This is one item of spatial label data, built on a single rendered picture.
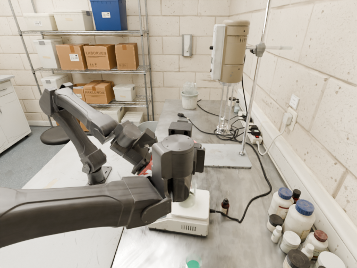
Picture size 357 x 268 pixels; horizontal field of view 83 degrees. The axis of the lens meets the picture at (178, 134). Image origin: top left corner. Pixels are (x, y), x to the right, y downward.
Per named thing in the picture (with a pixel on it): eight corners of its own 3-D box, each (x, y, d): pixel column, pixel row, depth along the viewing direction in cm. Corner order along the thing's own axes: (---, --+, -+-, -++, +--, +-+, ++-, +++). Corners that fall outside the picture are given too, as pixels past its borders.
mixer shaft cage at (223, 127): (216, 134, 96) (222, 82, 84) (215, 128, 102) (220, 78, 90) (231, 135, 95) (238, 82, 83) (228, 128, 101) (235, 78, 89)
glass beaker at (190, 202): (181, 193, 71) (182, 174, 66) (198, 199, 68) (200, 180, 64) (172, 207, 65) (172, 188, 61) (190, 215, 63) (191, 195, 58)
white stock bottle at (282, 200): (264, 212, 74) (271, 189, 68) (275, 205, 77) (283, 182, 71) (279, 225, 69) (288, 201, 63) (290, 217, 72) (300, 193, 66)
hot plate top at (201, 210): (169, 215, 63) (169, 213, 63) (176, 188, 73) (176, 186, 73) (207, 220, 61) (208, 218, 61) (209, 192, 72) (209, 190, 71)
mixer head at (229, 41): (207, 86, 83) (212, 18, 71) (206, 80, 93) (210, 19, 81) (243, 87, 82) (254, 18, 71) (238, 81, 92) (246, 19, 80)
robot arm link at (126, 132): (147, 131, 66) (124, 103, 66) (129, 143, 59) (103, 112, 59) (132, 147, 74) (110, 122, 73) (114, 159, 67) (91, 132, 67)
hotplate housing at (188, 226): (147, 229, 68) (145, 213, 64) (157, 200, 79) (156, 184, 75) (214, 240, 64) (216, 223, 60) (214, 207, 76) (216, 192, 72)
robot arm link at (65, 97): (122, 122, 70) (61, 75, 75) (102, 132, 63) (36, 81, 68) (116, 145, 77) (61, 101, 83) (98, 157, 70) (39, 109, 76)
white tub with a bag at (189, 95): (185, 103, 173) (185, 78, 163) (200, 106, 168) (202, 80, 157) (177, 108, 162) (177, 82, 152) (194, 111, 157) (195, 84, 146)
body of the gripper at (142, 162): (151, 149, 75) (135, 137, 73) (146, 164, 66) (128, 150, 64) (141, 160, 77) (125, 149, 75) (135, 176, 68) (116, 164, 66)
